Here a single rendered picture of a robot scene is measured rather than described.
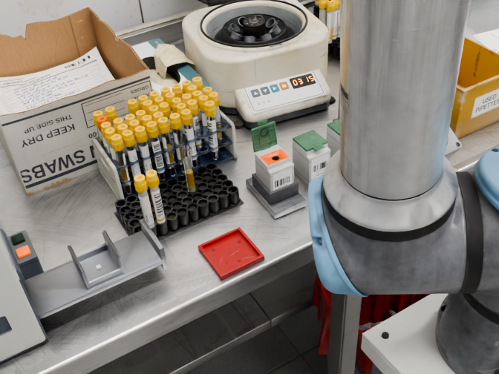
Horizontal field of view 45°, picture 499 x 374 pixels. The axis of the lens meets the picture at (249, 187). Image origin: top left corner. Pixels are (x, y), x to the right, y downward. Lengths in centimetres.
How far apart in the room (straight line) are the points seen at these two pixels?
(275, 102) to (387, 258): 58
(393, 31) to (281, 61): 69
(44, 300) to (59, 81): 50
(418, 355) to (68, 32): 85
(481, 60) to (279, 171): 45
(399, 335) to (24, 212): 58
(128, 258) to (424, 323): 38
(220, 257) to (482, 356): 36
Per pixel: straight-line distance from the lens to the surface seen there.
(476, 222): 56
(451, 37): 42
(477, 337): 67
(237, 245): 86
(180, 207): 89
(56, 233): 94
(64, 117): 97
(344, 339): 116
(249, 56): 106
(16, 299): 74
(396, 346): 72
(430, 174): 50
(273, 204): 90
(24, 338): 79
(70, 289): 80
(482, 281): 58
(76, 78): 117
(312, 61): 111
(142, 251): 82
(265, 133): 89
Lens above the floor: 149
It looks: 40 degrees down
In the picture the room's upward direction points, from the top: 4 degrees counter-clockwise
